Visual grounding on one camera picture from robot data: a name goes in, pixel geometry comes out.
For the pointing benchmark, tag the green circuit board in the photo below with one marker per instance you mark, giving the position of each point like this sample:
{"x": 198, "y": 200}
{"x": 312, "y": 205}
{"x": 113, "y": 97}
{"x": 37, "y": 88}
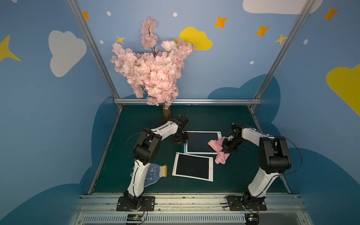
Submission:
{"x": 134, "y": 218}
{"x": 251, "y": 219}

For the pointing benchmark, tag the aluminium front mounting rail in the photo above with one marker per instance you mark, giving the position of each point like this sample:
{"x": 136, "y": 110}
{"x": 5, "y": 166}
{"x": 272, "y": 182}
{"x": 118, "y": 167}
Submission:
{"x": 190, "y": 209}

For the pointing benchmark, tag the white drawing tablet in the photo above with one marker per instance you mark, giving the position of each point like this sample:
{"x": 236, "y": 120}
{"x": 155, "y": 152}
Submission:
{"x": 194, "y": 167}
{"x": 197, "y": 142}

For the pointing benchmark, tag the aluminium frame rails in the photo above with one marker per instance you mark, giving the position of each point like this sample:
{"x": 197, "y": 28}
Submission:
{"x": 192, "y": 102}

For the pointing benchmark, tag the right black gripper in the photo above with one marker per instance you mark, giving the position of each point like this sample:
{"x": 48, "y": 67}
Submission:
{"x": 230, "y": 145}

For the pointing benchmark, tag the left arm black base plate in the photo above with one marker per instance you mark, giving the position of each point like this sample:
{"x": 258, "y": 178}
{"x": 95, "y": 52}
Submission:
{"x": 147, "y": 204}

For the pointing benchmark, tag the pink cherry blossom tree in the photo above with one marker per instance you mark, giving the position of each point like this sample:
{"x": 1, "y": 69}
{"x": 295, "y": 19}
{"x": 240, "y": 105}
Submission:
{"x": 153, "y": 73}

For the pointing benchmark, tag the pink cloth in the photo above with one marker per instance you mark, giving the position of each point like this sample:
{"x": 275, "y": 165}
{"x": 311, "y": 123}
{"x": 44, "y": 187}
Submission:
{"x": 216, "y": 145}

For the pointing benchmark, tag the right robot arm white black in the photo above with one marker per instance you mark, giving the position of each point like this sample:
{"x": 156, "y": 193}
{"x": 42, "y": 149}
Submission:
{"x": 273, "y": 159}

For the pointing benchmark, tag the left green circuit board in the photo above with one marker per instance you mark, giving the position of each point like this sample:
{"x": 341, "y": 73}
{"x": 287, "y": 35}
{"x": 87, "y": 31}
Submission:
{"x": 134, "y": 218}

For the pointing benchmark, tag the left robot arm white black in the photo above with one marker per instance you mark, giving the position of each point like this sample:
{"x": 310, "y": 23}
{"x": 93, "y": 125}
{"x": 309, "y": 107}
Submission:
{"x": 145, "y": 152}

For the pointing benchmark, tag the right green circuit board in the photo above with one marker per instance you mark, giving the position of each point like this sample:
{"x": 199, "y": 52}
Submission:
{"x": 251, "y": 219}

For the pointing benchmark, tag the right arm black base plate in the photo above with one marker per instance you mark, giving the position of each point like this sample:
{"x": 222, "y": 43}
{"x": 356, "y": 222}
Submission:
{"x": 240, "y": 203}

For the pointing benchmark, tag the blue dotted work glove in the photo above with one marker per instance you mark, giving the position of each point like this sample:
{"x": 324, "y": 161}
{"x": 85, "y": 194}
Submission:
{"x": 155, "y": 172}

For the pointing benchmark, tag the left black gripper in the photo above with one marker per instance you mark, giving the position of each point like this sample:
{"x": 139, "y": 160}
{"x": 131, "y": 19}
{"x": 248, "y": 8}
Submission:
{"x": 181, "y": 136}

